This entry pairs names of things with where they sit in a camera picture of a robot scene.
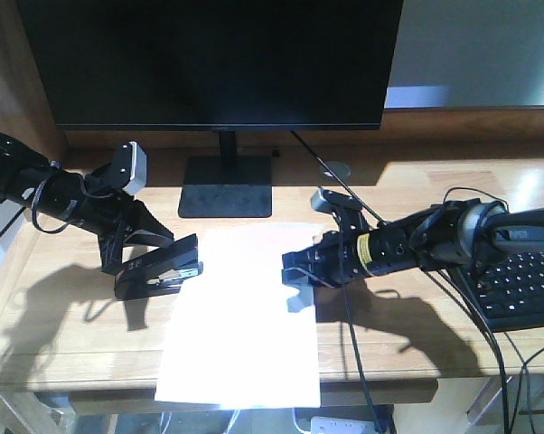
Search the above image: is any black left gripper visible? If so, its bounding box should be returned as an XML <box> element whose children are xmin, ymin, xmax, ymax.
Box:
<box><xmin>72</xmin><ymin>175</ymin><xmax>173</xmax><ymax>275</ymax></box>

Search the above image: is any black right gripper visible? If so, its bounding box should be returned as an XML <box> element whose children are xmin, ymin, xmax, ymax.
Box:
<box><xmin>281</xmin><ymin>212</ymin><xmax>370</xmax><ymax>288</ymax></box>

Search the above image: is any black and orange stapler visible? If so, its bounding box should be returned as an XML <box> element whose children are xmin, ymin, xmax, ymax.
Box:
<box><xmin>114</xmin><ymin>234</ymin><xmax>202</xmax><ymax>301</ymax></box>

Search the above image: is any white paper sheet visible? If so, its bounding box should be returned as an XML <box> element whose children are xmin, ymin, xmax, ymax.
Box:
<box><xmin>155</xmin><ymin>222</ymin><xmax>321</xmax><ymax>410</ymax></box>

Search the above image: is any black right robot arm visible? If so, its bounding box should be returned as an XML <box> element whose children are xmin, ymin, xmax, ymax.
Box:
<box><xmin>282</xmin><ymin>199</ymin><xmax>544</xmax><ymax>288</ymax></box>

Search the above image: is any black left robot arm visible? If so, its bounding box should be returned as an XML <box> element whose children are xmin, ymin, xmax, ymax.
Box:
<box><xmin>0</xmin><ymin>132</ymin><xmax>174</xmax><ymax>274</ymax></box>

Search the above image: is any wooden desk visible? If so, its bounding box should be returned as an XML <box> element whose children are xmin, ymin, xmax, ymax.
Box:
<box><xmin>0</xmin><ymin>39</ymin><xmax>544</xmax><ymax>396</ymax></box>

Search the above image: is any white power strip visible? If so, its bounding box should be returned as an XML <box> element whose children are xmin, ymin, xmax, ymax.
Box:
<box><xmin>310</xmin><ymin>416</ymin><xmax>389</xmax><ymax>434</ymax></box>

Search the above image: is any black computer monitor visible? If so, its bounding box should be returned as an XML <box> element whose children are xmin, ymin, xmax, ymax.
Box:
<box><xmin>17</xmin><ymin>1</ymin><xmax>403</xmax><ymax>218</ymax></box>

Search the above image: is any black keyboard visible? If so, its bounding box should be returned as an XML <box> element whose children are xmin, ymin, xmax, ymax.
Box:
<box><xmin>457</xmin><ymin>252</ymin><xmax>544</xmax><ymax>332</ymax></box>

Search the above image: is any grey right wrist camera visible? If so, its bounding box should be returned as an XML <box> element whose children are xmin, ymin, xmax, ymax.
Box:
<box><xmin>310</xmin><ymin>189</ymin><xmax>362</xmax><ymax>214</ymax></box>

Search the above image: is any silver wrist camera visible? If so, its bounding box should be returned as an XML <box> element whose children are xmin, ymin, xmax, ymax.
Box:
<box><xmin>108</xmin><ymin>141</ymin><xmax>147</xmax><ymax>195</ymax></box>

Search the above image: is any black monitor cable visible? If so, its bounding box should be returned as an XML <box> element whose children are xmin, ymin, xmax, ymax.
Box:
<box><xmin>290</xmin><ymin>130</ymin><xmax>386</xmax><ymax>225</ymax></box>

